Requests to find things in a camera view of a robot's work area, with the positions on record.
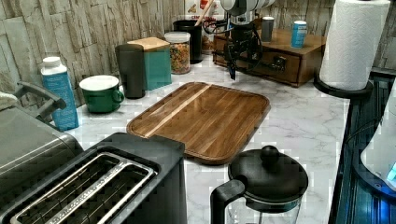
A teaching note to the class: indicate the wooden cutting board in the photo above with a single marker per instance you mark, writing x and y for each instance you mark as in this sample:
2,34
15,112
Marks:
213,122

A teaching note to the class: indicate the grey shaker can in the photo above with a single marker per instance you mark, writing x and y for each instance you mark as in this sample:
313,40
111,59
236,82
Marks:
267,28

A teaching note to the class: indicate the white paper towel roll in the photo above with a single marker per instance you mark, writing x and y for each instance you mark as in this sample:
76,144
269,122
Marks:
352,41

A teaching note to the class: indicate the blue white carton bottle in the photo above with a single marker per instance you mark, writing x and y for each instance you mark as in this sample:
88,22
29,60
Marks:
56,80

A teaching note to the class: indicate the glass jar colourful cereal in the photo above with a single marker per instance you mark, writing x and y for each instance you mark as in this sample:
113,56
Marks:
179,51

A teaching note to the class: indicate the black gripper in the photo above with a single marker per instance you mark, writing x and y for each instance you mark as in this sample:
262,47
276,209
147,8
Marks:
242,44

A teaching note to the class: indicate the teal canister wooden lid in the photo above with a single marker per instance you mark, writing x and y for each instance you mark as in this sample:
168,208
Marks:
157,61

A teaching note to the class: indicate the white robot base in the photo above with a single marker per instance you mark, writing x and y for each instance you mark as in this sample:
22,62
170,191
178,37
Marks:
376,163

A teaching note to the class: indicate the green ceramic mug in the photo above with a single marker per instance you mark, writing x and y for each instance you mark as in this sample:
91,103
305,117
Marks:
101,93

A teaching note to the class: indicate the dark grey tall canister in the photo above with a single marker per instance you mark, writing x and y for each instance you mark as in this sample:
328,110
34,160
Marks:
131,64

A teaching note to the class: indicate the black toaster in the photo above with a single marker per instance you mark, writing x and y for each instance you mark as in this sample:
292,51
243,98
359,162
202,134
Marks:
124,179

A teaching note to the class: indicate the white cloth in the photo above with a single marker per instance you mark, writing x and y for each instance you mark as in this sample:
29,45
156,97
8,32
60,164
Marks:
7,100

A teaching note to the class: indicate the black utensil holder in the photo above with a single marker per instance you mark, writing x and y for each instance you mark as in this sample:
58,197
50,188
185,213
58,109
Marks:
196,37

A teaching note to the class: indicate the wooden drawer box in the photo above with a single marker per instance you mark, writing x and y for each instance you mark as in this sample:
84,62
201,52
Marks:
301,64

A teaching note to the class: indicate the wooden spoon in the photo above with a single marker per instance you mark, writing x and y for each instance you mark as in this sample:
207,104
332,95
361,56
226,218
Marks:
202,16

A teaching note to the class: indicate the cereal box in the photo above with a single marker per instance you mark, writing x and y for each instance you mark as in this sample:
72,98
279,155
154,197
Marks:
193,11

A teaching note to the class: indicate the blue white can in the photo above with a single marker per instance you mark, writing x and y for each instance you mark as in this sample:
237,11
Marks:
298,34

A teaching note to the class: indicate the black paper towel holder base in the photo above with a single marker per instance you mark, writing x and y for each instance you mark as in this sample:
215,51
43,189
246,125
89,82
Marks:
358,94

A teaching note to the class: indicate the black lid french press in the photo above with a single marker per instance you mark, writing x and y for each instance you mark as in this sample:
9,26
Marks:
265,187

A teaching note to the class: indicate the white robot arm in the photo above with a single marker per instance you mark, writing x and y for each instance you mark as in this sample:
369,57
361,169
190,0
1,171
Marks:
242,12

